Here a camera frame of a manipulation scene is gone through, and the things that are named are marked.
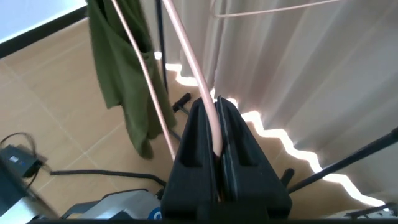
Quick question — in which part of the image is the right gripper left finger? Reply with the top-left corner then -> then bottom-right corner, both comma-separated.
160,97 -> 219,219

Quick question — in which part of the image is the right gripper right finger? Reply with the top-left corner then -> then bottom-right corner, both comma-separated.
216,95 -> 293,218

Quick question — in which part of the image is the pink clothes hanger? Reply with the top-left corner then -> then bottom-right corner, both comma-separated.
210,0 -> 343,18
110,0 -> 223,161

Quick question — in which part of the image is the green printed shirt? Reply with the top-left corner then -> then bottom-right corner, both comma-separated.
86,0 -> 177,160

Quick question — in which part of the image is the beige curtain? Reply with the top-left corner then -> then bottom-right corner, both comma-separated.
139,0 -> 398,203

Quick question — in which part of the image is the black cable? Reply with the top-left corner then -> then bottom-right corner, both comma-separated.
49,169 -> 167,187

